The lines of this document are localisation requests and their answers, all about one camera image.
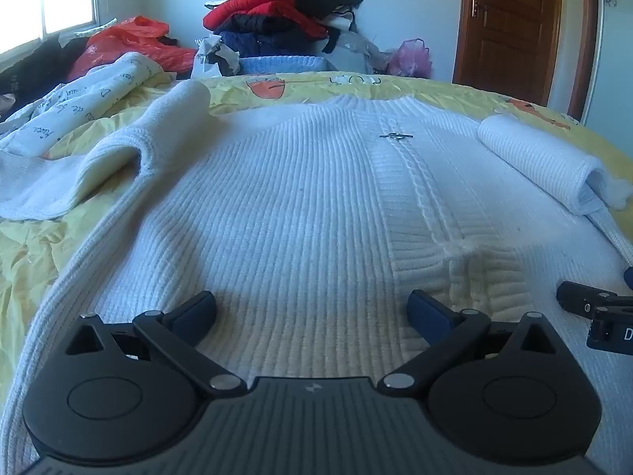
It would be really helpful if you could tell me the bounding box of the brown wooden door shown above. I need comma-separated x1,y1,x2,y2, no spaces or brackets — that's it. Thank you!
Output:
462,0,565,107

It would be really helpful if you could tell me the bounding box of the dark cloth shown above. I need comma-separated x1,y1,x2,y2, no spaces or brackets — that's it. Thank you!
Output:
0,34,92,110

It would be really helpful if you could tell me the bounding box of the white lettered quilt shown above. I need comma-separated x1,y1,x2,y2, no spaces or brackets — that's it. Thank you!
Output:
0,52,175,159

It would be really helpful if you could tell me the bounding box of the dark navy jacket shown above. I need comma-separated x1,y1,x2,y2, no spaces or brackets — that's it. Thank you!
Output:
218,12,322,57

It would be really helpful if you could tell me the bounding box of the white knit sweater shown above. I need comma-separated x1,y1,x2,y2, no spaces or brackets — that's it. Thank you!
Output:
0,80,633,475

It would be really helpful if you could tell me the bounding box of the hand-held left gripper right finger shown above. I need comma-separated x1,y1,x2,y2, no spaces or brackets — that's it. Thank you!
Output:
377,289,559,399

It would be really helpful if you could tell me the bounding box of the light blue knit garment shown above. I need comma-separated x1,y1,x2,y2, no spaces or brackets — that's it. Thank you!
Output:
237,54,339,78

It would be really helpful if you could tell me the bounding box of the red plastic bag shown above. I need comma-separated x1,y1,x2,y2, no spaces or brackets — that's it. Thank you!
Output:
66,16,199,82

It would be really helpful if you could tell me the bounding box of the white flowered panel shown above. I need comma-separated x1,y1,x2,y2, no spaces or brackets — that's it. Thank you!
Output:
596,0,633,124

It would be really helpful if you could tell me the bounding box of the brown wooden door frame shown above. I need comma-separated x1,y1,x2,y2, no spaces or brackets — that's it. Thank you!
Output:
452,0,601,122

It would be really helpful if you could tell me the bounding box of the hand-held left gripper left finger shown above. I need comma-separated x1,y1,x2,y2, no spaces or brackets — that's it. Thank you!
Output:
64,290,248,398

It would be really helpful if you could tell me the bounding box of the grey white plastic bag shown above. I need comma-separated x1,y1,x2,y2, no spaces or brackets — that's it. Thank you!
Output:
190,34,241,80

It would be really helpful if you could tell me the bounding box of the yellow carrot print blanket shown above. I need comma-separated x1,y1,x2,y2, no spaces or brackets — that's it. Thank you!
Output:
0,72,633,407

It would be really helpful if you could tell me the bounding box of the pink plastic bag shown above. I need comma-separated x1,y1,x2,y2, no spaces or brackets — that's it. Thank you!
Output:
386,38,433,78

